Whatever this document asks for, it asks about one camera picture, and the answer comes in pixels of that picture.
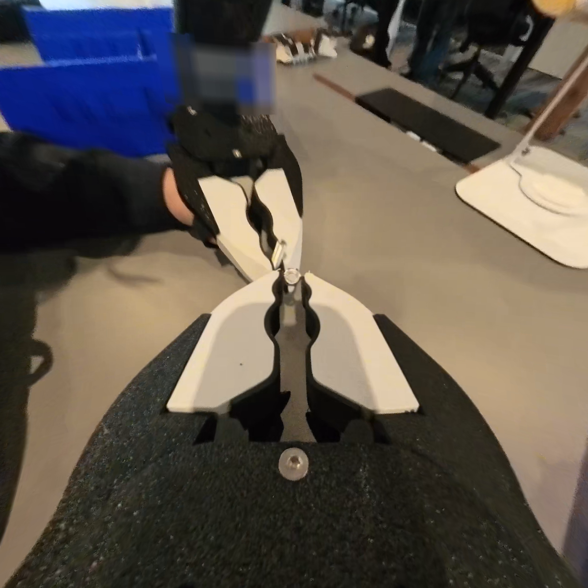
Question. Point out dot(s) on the person's left hand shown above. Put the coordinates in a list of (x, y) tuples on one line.
[(177, 202)]

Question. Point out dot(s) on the white lamp stand base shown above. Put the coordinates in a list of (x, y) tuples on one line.
[(505, 216)]

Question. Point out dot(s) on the brown wooden leg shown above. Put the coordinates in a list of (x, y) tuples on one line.
[(569, 115)]

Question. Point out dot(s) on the blue plastic bin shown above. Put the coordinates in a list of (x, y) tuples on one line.
[(69, 101)]

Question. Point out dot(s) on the silver bolt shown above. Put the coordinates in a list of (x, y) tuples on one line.
[(278, 253)]

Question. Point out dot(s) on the silver hex nut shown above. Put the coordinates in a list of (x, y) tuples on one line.
[(291, 276)]

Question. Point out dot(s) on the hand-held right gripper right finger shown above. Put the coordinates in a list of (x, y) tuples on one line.
[(363, 363)]

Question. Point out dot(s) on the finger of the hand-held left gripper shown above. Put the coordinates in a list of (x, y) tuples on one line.
[(229, 216), (282, 202)]

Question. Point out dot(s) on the black office chair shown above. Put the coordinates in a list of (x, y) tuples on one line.
[(477, 27)]

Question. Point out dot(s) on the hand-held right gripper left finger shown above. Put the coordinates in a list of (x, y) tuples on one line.
[(225, 363)]

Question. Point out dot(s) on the pile of white parts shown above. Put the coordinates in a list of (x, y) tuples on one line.
[(298, 50)]

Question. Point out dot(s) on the person's left forearm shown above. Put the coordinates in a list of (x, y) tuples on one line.
[(82, 193)]

